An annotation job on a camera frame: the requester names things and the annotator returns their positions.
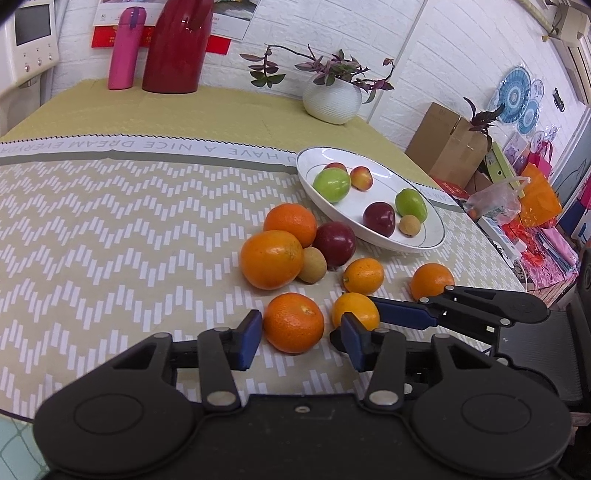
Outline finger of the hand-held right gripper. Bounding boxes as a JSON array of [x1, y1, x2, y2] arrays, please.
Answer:
[[369, 285, 507, 344]]

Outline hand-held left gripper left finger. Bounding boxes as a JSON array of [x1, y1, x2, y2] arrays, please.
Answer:
[[99, 309, 264, 414]]

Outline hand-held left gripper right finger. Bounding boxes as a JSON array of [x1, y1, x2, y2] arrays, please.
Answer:
[[329, 313, 509, 413]]

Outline orange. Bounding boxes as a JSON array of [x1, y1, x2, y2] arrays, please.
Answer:
[[263, 292, 325, 354], [239, 230, 304, 291], [263, 203, 318, 247], [342, 257, 385, 295], [332, 292, 380, 330], [410, 263, 456, 303]]

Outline dark red apple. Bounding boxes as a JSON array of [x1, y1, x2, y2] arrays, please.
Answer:
[[362, 202, 396, 238]]

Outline dark red plum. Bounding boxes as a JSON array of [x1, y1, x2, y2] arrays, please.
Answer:
[[314, 222, 357, 267]]

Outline white plate with thin rim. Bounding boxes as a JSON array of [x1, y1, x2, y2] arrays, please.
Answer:
[[295, 147, 446, 253]]

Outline red and yellow apple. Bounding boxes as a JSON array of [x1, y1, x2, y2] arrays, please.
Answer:
[[349, 166, 373, 192]]

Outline round green apple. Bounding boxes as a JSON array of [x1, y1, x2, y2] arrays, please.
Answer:
[[312, 168, 352, 204]]

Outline stack of pink cloths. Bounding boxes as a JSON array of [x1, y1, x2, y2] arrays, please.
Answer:
[[531, 226, 580, 278]]

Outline white power strip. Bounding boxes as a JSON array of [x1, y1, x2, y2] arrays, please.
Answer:
[[475, 215, 529, 266]]

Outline red packets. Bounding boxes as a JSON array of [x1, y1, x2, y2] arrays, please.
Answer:
[[503, 217, 541, 250]]

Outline red envelope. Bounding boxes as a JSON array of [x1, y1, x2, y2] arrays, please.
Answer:
[[434, 179, 472, 201]]

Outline clear plastic bag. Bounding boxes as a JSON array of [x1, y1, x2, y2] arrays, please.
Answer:
[[463, 175, 528, 220]]

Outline orange bag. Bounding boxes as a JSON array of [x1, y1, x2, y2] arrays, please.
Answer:
[[516, 164, 563, 228]]

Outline beige chevron tablecloth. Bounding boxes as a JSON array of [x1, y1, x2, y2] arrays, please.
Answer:
[[0, 134, 527, 423]]

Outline cardboard box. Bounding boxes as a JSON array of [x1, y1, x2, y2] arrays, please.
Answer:
[[405, 102, 490, 183]]

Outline green box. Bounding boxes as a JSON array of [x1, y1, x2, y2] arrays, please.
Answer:
[[483, 141, 522, 185]]

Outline pink gift bags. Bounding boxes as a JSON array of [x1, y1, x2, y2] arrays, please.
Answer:
[[526, 141, 555, 178]]

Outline dark purple leafy plant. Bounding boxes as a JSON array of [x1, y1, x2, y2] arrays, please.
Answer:
[[463, 97, 506, 144]]

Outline purple plant in white pot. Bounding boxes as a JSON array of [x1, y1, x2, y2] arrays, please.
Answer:
[[239, 45, 397, 125]]

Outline blue decorative plates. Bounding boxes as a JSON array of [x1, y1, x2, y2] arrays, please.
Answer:
[[496, 66, 532, 124]]

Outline yellow-green tablecloth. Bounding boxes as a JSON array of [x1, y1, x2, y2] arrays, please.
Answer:
[[0, 78, 435, 185]]

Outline red paper strip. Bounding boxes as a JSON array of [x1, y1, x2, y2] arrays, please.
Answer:
[[91, 25, 233, 56]]

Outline red thermos jug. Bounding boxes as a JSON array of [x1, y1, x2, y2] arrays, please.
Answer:
[[141, 0, 214, 94]]

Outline pink thermos bottle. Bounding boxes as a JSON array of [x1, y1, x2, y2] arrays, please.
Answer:
[[108, 7, 147, 90]]

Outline white air conditioner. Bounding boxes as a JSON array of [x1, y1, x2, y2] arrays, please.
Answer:
[[547, 0, 591, 104]]

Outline white water dispenser with screen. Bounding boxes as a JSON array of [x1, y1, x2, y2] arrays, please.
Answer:
[[0, 0, 61, 88]]

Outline medium blue wall fan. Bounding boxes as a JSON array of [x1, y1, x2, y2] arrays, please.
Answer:
[[516, 99, 541, 136]]

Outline wall poster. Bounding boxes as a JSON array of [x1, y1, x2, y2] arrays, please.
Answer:
[[95, 0, 264, 41]]

